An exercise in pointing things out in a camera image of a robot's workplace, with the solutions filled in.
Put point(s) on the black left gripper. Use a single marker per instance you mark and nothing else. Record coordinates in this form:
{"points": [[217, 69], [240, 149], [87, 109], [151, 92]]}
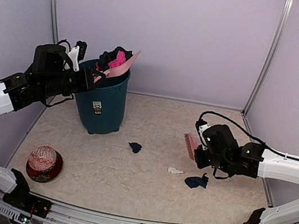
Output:
{"points": [[88, 83]]}

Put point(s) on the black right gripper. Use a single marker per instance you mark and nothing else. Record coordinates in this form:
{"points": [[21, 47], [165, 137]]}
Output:
{"points": [[201, 162]]}

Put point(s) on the pink plastic dustpan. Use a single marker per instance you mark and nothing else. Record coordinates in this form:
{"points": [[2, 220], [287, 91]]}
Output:
{"points": [[115, 72]]}

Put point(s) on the pink plastic hand brush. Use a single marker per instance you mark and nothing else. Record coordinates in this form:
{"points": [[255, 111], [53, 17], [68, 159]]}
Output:
{"points": [[191, 145]]}

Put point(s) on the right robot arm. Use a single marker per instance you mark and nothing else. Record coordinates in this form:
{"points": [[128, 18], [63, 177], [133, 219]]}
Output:
{"points": [[220, 150]]}

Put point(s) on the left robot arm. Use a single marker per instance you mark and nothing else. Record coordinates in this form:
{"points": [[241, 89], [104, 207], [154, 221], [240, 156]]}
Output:
{"points": [[23, 89]]}

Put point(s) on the black and blue scrap pile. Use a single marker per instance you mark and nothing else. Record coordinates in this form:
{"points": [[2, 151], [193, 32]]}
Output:
{"points": [[106, 57]]}

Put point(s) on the dark blue scrap right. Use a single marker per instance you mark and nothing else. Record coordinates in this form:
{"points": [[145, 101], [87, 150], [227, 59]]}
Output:
{"points": [[195, 182]]}

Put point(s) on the pink scrap near bin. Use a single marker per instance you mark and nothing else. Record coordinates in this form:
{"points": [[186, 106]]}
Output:
{"points": [[119, 60]]}

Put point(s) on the blue plastic waste bin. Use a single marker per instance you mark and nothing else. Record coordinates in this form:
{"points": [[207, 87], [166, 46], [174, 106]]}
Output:
{"points": [[101, 110]]}

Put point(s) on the small white scrap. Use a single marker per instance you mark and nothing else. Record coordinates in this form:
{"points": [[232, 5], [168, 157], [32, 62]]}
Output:
{"points": [[174, 171]]}

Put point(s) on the small dark blue scrap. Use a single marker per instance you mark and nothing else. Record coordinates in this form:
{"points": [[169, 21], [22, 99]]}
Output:
{"points": [[136, 147]]}

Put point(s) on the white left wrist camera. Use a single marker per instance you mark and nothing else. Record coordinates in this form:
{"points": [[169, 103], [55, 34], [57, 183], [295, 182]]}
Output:
{"points": [[76, 54]]}

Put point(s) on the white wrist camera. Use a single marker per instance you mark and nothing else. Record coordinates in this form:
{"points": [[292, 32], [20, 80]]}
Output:
{"points": [[201, 126], [76, 54]]}

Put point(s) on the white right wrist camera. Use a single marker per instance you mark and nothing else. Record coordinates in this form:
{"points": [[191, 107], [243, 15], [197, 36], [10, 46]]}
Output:
{"points": [[201, 126]]}

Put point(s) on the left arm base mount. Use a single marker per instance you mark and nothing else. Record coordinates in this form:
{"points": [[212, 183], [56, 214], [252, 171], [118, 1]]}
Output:
{"points": [[21, 198]]}

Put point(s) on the right aluminium frame post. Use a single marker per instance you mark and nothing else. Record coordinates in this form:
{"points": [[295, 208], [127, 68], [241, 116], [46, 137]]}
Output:
{"points": [[269, 57]]}

